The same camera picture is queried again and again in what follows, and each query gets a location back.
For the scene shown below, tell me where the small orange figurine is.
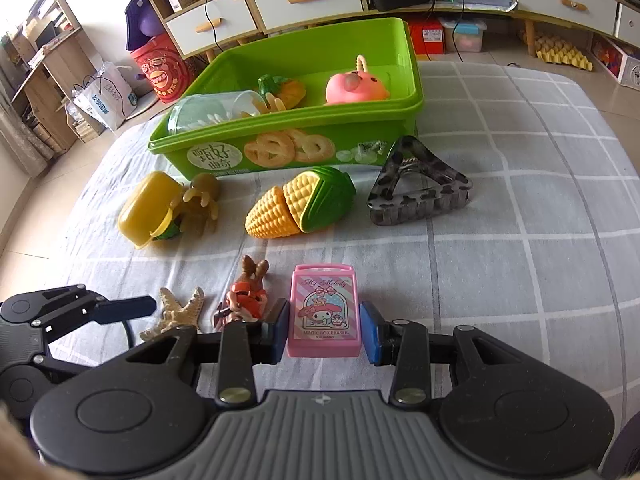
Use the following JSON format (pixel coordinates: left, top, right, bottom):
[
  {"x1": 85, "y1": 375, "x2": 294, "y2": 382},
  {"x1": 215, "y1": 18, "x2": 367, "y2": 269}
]
[{"x1": 212, "y1": 255, "x2": 269, "y2": 332}]

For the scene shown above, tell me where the beige starfish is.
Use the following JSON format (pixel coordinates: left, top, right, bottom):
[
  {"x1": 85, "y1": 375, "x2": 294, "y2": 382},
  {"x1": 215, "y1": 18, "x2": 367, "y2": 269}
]
[{"x1": 140, "y1": 287, "x2": 205, "y2": 341}]

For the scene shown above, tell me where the pink eraser box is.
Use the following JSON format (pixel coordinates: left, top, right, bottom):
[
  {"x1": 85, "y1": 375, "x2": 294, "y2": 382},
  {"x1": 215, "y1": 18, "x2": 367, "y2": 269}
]
[{"x1": 288, "y1": 263, "x2": 362, "y2": 359}]

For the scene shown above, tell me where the yellow toy pot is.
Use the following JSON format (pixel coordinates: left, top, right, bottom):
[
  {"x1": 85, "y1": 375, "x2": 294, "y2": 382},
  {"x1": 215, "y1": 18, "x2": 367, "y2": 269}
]
[{"x1": 117, "y1": 171, "x2": 184, "y2": 249}]

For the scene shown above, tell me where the toy corn cob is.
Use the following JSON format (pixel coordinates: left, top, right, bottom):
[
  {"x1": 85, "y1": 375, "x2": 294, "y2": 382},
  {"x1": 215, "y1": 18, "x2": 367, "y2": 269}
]
[{"x1": 244, "y1": 167, "x2": 356, "y2": 240}]

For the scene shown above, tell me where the black leopard hair claw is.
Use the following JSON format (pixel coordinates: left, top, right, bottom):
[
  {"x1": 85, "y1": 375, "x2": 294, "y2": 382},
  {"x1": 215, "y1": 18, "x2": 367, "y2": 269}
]
[{"x1": 368, "y1": 136, "x2": 473, "y2": 226}]

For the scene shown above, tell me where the clear cotton swab jar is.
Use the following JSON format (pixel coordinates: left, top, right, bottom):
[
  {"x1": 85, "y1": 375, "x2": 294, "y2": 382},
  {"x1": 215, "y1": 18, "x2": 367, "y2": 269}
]
[{"x1": 167, "y1": 90, "x2": 267, "y2": 136}]

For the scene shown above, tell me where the pink rubber pig toy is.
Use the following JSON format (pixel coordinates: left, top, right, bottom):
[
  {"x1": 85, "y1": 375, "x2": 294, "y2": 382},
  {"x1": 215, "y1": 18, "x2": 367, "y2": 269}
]
[{"x1": 326, "y1": 55, "x2": 390, "y2": 104}]

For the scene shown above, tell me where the beige hair claw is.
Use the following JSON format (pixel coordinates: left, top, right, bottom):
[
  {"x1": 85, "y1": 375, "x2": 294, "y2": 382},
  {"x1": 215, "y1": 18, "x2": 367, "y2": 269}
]
[{"x1": 170, "y1": 174, "x2": 221, "y2": 236}]

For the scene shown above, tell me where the grey checked cloth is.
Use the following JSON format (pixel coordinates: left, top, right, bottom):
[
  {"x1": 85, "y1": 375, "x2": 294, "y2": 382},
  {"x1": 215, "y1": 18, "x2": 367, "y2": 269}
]
[{"x1": 51, "y1": 62, "x2": 639, "y2": 426}]

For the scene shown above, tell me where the white paper bag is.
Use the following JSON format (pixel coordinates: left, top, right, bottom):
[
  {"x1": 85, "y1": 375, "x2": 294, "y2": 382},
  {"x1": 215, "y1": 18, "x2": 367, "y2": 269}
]
[{"x1": 72, "y1": 62, "x2": 138, "y2": 132}]

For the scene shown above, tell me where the red round bucket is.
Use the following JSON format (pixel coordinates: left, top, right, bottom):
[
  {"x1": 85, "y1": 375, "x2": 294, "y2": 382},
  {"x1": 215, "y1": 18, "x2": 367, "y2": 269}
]
[{"x1": 131, "y1": 34, "x2": 196, "y2": 103}]

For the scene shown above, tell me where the green cookie box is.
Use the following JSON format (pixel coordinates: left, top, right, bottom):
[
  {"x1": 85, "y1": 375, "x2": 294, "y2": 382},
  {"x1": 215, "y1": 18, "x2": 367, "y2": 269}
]
[{"x1": 148, "y1": 18, "x2": 423, "y2": 179}]

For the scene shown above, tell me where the clear storage bin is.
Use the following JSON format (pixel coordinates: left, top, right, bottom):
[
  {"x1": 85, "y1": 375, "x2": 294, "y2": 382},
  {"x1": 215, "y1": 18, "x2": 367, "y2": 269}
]
[{"x1": 439, "y1": 18, "x2": 487, "y2": 53}]

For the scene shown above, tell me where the yellow egg tray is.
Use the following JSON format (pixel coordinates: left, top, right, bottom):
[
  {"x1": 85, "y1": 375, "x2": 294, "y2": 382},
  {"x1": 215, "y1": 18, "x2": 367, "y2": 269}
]
[{"x1": 533, "y1": 32, "x2": 593, "y2": 73}]

